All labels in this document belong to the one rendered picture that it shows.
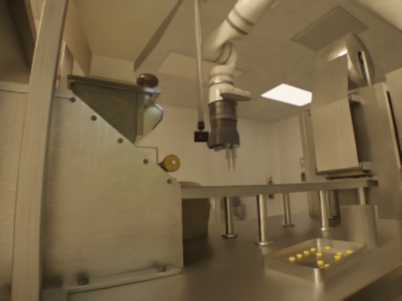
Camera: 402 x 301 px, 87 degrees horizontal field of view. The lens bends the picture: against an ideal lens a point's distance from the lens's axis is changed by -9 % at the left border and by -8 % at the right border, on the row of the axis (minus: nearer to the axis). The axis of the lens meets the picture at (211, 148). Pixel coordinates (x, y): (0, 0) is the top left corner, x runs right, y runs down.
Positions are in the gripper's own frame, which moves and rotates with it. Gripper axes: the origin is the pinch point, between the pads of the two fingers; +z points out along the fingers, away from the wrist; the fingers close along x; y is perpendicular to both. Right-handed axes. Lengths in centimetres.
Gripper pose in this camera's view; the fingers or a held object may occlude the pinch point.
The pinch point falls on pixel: (231, 170)
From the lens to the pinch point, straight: 58.0
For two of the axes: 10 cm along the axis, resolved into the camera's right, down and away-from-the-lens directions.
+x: -8.6, -0.6, -5.0
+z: 0.4, 9.8, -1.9
